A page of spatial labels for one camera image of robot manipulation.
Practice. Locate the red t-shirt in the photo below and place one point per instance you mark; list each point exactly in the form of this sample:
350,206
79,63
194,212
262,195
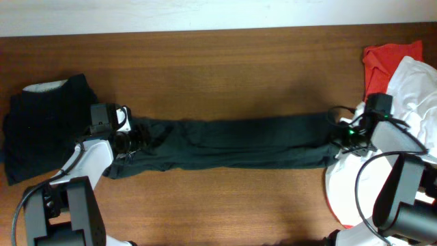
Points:
381,62

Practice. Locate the folded black clothes stack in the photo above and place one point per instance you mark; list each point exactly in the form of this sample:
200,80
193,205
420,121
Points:
41,128

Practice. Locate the black Nike t-shirt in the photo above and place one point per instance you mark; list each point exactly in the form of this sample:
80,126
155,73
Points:
284,142

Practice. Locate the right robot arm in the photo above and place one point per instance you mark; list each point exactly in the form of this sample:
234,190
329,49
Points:
398,217

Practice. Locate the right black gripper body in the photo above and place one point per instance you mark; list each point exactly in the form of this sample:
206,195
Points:
345,136

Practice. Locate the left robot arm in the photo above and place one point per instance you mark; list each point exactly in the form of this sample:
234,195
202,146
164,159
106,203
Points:
63,210

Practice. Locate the white t-shirt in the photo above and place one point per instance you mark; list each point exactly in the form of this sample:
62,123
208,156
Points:
351,195

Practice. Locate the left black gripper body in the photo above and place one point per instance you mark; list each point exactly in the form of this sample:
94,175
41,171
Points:
133,139

